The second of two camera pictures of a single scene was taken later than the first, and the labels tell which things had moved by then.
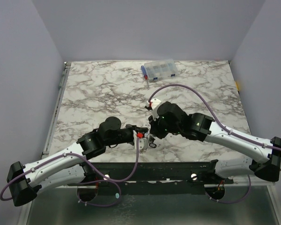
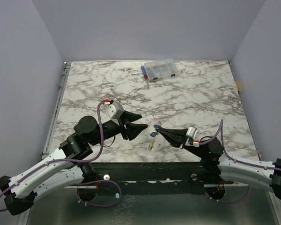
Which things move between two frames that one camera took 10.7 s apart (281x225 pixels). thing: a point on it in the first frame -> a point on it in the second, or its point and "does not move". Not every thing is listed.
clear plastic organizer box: [160, 70] does not move
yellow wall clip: [238, 89] does not move
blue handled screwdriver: [144, 74] does not move
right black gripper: [153, 127] -> [185, 141]
